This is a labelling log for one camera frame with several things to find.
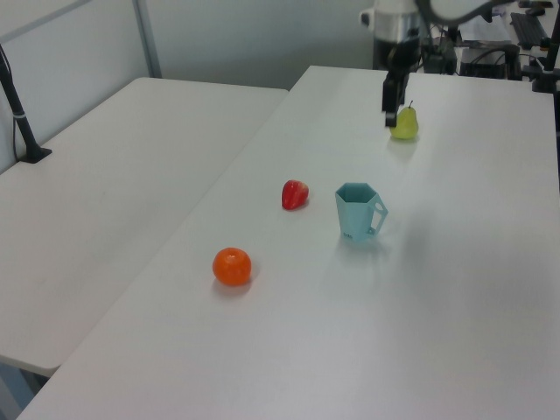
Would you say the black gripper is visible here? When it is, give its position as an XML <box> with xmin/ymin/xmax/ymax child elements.
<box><xmin>381</xmin><ymin>38</ymin><xmax>422</xmax><ymax>130</ymax></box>

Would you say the light blue hexagonal mug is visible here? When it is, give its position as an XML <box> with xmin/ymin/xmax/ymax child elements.
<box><xmin>334</xmin><ymin>182</ymin><xmax>389</xmax><ymax>243</ymax></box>

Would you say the green toy pear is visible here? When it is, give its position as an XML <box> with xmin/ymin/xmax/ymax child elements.
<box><xmin>389</xmin><ymin>100</ymin><xmax>420</xmax><ymax>142</ymax></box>

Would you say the black electronics box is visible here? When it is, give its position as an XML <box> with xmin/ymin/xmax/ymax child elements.
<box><xmin>458</xmin><ymin>40</ymin><xmax>522</xmax><ymax>81</ymax></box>

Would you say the red toy strawberry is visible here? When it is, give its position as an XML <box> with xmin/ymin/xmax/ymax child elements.
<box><xmin>281</xmin><ymin>178</ymin><xmax>311</xmax><ymax>211</ymax></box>

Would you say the black keyboard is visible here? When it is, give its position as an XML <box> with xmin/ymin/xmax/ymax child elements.
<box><xmin>509</xmin><ymin>11</ymin><xmax>549</xmax><ymax>50</ymax></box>

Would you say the orange toy fruit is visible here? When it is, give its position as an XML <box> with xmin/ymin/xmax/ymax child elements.
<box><xmin>212</xmin><ymin>247</ymin><xmax>253</xmax><ymax>288</ymax></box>

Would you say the black pole with square base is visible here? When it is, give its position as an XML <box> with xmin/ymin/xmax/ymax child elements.
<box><xmin>0</xmin><ymin>42</ymin><xmax>53</xmax><ymax>165</ymax></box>

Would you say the black camera stand pole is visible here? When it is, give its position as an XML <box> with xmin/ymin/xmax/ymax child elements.
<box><xmin>530</xmin><ymin>24</ymin><xmax>560</xmax><ymax>94</ymax></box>

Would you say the grey partition post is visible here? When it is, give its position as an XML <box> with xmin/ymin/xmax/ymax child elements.
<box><xmin>132</xmin><ymin>0</ymin><xmax>164</xmax><ymax>81</ymax></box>

